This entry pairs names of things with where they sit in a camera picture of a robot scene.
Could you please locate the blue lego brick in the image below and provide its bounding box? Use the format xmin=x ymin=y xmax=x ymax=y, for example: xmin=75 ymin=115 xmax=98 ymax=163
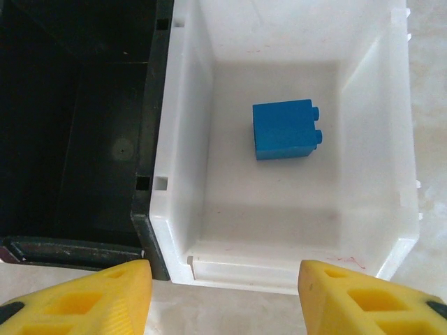
xmin=251 ymin=98 xmax=323 ymax=161

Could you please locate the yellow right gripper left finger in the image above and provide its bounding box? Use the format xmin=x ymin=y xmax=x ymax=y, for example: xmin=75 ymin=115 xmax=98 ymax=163
xmin=0 ymin=260 xmax=154 ymax=335

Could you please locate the black plastic bin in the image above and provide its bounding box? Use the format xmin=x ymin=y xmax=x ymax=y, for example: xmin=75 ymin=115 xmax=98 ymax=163
xmin=0 ymin=0 xmax=175 ymax=282

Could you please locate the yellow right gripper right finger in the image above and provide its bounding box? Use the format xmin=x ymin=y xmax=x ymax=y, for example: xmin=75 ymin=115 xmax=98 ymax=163
xmin=298 ymin=259 xmax=447 ymax=335

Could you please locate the white plastic bin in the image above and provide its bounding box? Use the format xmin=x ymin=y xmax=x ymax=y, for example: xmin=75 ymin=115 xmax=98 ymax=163
xmin=148 ymin=0 xmax=423 ymax=296

